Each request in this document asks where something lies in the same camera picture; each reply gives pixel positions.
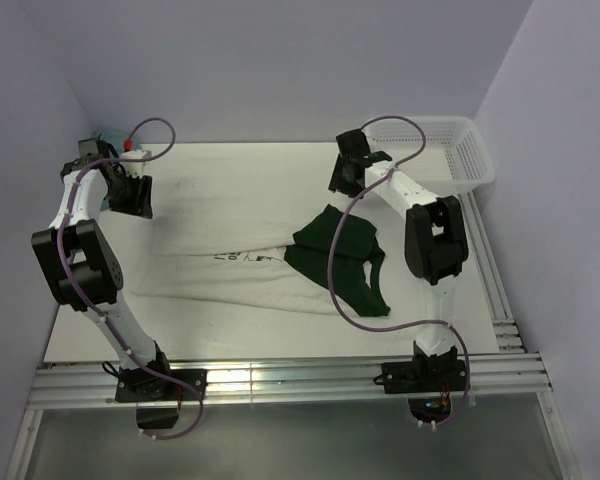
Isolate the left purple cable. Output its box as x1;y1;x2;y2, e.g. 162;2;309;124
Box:
59;117;207;443

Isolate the white plastic perforated basket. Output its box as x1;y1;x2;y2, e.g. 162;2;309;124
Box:
363;116;495;196

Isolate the crumpled light blue t-shirt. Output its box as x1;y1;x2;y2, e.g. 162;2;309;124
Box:
97;130;128;144

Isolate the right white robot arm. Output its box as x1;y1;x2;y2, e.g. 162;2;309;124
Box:
327;129;469;390

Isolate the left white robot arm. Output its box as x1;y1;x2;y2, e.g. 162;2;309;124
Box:
31;138;175;399

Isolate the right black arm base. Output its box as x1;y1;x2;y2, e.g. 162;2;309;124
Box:
372;346;470;428

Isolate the white green raglan t-shirt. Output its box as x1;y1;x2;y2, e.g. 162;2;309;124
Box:
129;205;391;318

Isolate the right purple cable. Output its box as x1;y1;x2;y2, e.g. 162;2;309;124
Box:
326;115;471;429

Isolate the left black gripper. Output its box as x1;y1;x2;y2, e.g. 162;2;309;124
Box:
105;171;153;219

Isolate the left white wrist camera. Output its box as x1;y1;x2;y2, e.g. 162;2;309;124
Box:
119;139;151;178

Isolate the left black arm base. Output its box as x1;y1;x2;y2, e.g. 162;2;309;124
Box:
102;360;208;433

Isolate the aluminium rail frame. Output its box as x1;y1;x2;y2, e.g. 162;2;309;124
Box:
6;194;581;479

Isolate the purple cable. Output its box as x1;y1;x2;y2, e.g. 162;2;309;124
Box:
326;115;471;429
59;117;207;443

